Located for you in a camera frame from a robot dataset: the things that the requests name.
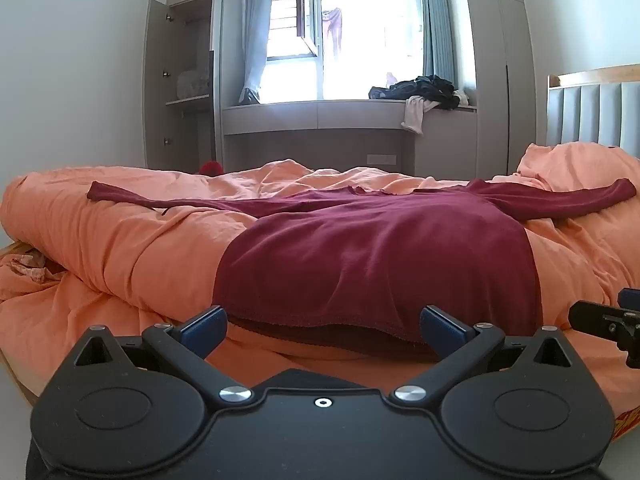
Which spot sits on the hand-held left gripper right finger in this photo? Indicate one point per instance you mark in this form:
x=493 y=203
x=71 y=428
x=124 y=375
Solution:
x=442 y=330

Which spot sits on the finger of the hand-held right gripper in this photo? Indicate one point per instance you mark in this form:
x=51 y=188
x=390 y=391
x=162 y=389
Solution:
x=631 y=297
x=595 y=315

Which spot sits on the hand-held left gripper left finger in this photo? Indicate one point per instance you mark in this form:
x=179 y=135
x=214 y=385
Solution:
x=205 y=330

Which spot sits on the dark red long-sleeve sweater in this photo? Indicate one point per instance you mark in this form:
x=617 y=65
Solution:
x=350 y=260

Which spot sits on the pile of dark clothes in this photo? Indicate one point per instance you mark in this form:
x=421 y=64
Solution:
x=425 y=87

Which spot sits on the red yellow patterned cloth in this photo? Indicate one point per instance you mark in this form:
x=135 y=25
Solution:
x=629 y=425

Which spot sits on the orange bed duvet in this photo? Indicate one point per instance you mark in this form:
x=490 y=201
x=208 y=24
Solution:
x=575 y=165

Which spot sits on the red fuzzy object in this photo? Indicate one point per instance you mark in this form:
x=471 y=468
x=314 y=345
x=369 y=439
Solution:
x=210 y=168

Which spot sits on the pink patterned cloth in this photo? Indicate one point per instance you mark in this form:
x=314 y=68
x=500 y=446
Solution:
x=30 y=267

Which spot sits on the grey padded wooden headboard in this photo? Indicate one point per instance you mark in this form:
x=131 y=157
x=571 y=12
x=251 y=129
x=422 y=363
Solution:
x=590 y=110

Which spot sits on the white garment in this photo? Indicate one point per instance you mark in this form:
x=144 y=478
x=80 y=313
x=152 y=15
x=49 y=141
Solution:
x=414 y=115

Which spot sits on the light grey garment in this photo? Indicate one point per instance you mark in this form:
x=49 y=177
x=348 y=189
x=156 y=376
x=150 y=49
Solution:
x=461 y=99

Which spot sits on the grey window seat cabinet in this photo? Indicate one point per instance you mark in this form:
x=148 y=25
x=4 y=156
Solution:
x=300 y=115

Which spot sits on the open grey wardrobe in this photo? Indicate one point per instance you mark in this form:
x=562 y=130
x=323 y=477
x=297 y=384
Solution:
x=155 y=85

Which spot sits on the tall closed grey wardrobe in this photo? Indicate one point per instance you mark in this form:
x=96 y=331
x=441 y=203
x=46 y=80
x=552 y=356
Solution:
x=492 y=85

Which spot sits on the small pink garment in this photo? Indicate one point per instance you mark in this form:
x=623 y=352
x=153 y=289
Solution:
x=391 y=79

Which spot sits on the window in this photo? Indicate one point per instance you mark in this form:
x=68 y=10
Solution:
x=370 y=50

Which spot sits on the light blue sheer curtain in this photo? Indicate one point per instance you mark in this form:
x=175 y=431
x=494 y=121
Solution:
x=255 y=35

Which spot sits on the blue-grey thick curtain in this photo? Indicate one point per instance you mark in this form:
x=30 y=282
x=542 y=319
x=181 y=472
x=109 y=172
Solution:
x=437 y=20

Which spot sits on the hanging purple garment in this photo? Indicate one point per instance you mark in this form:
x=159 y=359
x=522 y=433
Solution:
x=334 y=30

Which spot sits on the open window sash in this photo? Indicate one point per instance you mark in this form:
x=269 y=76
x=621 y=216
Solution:
x=311 y=15

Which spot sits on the wooden bed frame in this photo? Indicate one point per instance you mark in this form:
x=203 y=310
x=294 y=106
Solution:
x=15 y=375

